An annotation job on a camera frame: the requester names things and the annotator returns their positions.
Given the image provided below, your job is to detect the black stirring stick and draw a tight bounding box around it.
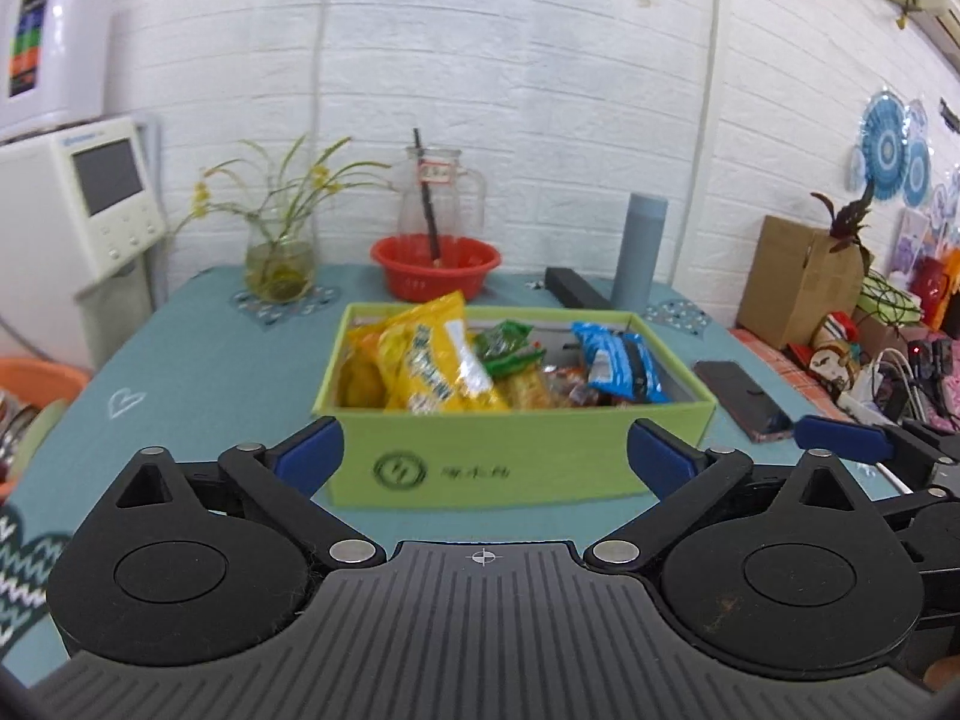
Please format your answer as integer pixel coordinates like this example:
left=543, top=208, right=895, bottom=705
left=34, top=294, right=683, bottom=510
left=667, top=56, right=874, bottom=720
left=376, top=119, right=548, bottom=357
left=412, top=127, right=442, bottom=267

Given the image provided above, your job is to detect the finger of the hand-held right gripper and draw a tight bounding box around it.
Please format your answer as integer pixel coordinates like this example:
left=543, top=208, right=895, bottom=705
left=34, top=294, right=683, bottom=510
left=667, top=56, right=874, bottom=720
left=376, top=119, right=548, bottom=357
left=793, top=415, right=960, bottom=475

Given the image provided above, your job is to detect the yellow flower plant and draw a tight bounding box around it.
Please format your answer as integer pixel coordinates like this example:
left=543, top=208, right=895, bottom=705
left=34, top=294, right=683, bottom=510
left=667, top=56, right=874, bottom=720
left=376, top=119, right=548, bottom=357
left=172, top=135, right=395, bottom=256

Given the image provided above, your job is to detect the green cardboard box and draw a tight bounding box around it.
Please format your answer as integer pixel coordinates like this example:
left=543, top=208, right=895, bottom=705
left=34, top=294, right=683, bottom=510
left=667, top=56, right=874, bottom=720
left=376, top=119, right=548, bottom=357
left=311, top=302, right=717, bottom=509

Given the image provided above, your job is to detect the grey thermos bottle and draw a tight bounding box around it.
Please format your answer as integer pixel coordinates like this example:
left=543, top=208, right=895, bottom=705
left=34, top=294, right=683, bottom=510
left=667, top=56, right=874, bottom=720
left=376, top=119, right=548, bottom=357
left=611, top=193, right=668, bottom=314

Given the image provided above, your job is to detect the pile of mixed snack packets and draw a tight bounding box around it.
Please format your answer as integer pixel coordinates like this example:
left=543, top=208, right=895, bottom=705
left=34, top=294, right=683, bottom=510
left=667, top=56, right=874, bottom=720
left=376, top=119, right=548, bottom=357
left=341, top=319, right=601, bottom=413

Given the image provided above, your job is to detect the large blue paper fan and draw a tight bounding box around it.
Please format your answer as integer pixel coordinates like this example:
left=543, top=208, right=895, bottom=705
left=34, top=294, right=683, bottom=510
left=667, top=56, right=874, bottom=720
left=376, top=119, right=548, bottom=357
left=859, top=90, right=912, bottom=200

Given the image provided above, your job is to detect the glass pitcher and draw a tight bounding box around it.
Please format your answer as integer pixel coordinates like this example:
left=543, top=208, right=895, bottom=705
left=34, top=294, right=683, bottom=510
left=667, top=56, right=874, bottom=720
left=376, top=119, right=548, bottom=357
left=395, top=148, right=487, bottom=260

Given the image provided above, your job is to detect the black rectangular case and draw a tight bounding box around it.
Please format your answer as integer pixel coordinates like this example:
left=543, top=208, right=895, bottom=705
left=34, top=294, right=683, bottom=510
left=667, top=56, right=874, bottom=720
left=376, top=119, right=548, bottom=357
left=545, top=268, right=616, bottom=310

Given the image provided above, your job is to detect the purple picture card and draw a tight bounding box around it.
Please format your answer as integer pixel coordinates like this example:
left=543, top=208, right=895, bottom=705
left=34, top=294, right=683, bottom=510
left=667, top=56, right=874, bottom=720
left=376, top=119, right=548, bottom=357
left=896, top=208, right=935, bottom=271

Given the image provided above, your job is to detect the large yellow snack packet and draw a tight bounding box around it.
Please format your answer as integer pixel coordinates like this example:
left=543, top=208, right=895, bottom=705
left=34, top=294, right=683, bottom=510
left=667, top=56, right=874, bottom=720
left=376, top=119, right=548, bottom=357
left=377, top=291, right=511, bottom=415

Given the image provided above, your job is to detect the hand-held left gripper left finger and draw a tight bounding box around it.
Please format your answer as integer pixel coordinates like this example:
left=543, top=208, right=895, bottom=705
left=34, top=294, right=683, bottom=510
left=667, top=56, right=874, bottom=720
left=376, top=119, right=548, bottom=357
left=112, top=416, right=387, bottom=567

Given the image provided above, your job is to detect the white water purifier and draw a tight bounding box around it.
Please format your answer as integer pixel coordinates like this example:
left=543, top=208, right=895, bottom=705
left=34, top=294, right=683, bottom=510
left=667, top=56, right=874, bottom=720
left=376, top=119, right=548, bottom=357
left=0, top=0, right=121, bottom=143

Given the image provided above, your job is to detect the orange plastic basin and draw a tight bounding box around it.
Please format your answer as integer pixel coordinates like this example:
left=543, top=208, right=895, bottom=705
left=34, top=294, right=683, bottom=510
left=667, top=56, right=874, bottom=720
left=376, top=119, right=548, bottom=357
left=0, top=356, right=92, bottom=428

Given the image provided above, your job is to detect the brown cardboard box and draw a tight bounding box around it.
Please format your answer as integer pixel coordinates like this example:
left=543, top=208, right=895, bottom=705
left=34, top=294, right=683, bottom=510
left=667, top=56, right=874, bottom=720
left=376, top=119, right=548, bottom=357
left=737, top=215, right=865, bottom=350

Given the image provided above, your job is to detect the glass vase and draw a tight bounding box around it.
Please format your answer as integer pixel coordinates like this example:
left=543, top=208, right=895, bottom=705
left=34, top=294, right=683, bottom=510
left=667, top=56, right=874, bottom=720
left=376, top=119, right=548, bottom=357
left=245, top=221, right=316, bottom=303

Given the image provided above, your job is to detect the red plastic basin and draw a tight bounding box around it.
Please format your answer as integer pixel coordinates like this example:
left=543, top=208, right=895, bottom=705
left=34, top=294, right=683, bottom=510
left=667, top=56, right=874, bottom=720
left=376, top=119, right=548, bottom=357
left=370, top=235, right=502, bottom=302

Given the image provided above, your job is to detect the white appliance with screen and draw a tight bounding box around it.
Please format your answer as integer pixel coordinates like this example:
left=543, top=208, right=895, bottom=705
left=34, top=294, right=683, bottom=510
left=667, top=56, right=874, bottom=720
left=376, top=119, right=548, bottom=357
left=0, top=116, right=167, bottom=372

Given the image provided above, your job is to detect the heart-shaped mosaic coaster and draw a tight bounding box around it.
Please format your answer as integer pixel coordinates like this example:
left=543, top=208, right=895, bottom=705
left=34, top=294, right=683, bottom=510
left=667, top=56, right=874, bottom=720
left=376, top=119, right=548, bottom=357
left=229, top=281, right=342, bottom=327
left=645, top=300, right=713, bottom=335

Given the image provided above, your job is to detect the small blue paper fan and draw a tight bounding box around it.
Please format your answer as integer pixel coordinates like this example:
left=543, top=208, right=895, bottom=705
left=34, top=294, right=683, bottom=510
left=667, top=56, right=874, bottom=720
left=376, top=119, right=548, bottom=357
left=904, top=135, right=935, bottom=207

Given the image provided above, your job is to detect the smartphone with red case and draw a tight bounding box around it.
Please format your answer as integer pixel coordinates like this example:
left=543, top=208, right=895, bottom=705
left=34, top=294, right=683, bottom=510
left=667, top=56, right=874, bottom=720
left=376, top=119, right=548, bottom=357
left=691, top=360, right=794, bottom=443

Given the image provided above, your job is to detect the dark red leafy plant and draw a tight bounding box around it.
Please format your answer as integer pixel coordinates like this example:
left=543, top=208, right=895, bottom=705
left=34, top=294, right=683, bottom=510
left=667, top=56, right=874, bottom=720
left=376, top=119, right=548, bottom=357
left=811, top=178, right=878, bottom=256

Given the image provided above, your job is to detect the cloth doll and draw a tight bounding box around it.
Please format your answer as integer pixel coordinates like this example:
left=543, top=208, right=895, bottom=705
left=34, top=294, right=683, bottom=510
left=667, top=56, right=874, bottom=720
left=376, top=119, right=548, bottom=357
left=787, top=311, right=863, bottom=398

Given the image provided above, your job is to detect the blue snack packet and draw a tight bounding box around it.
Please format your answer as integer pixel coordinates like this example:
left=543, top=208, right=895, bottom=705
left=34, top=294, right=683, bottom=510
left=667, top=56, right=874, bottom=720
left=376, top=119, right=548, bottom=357
left=571, top=321, right=670, bottom=406

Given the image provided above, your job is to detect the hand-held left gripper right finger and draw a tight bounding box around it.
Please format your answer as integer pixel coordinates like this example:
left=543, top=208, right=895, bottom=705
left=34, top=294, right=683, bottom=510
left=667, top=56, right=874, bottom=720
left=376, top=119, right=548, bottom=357
left=585, top=418, right=852, bottom=569

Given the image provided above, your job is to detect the white wall conduit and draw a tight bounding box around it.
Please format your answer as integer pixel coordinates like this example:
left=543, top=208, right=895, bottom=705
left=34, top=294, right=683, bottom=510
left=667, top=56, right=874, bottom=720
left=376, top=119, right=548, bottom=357
left=671, top=0, right=726, bottom=286
left=306, top=0, right=344, bottom=263

